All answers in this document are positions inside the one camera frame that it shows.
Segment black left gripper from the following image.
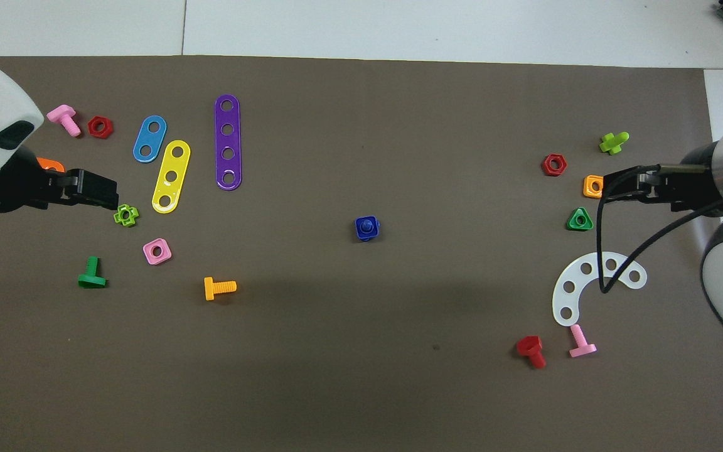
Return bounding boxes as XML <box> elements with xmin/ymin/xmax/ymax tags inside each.
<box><xmin>0</xmin><ymin>146</ymin><xmax>119</xmax><ymax>215</ymax></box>

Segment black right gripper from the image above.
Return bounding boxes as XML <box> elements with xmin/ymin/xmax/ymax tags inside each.
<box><xmin>602</xmin><ymin>143</ymin><xmax>723</xmax><ymax>215</ymax></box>

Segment lime green plastic bolt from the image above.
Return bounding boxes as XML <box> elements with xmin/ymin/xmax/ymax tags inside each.
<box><xmin>599</xmin><ymin>131</ymin><xmax>630</xmax><ymax>155</ymax></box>

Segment green triangular nut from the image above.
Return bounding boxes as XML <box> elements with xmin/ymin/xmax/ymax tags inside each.
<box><xmin>566</xmin><ymin>207</ymin><xmax>594</xmax><ymax>232</ymax></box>

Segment blue two-hole strip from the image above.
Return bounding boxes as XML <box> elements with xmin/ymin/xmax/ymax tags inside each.
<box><xmin>132</xmin><ymin>116</ymin><xmax>168</xmax><ymax>163</ymax></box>

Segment yellow three-hole strip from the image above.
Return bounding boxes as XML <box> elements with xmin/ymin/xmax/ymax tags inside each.
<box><xmin>151</xmin><ymin>140</ymin><xmax>191</xmax><ymax>215</ymax></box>

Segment pink plastic bolt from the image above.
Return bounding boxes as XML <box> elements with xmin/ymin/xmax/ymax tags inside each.
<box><xmin>569</xmin><ymin>324</ymin><xmax>597</xmax><ymax>358</ymax></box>
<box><xmin>46</xmin><ymin>104</ymin><xmax>82</xmax><ymax>137</ymax></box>

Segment pink square nut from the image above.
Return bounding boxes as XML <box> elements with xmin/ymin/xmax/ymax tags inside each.
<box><xmin>142</xmin><ymin>238</ymin><xmax>173</xmax><ymax>266</ymax></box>

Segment dark green plastic bolt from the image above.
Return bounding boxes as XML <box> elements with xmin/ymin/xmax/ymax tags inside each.
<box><xmin>78</xmin><ymin>256</ymin><xmax>107</xmax><ymax>289</ymax></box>

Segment white curved five-hole strip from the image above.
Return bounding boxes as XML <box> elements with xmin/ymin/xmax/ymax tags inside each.
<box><xmin>552</xmin><ymin>251</ymin><xmax>648</xmax><ymax>328</ymax></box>

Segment purple four-hole strip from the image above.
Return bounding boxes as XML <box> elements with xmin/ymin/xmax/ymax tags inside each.
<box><xmin>214</xmin><ymin>94</ymin><xmax>243</xmax><ymax>191</ymax></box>

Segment orange plastic bolt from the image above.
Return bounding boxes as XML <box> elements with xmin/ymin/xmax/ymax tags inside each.
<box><xmin>204</xmin><ymin>277</ymin><xmax>237</xmax><ymax>301</ymax></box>

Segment red plastic bolt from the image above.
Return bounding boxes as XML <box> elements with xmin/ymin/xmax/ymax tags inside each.
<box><xmin>516</xmin><ymin>335</ymin><xmax>547</xmax><ymax>370</ymax></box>

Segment brown table mat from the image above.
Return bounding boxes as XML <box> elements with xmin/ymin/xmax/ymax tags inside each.
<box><xmin>0</xmin><ymin>55</ymin><xmax>723</xmax><ymax>452</ymax></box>

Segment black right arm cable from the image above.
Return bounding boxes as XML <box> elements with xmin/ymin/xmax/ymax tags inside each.
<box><xmin>596</xmin><ymin>164</ymin><xmax>723</xmax><ymax>294</ymax></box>

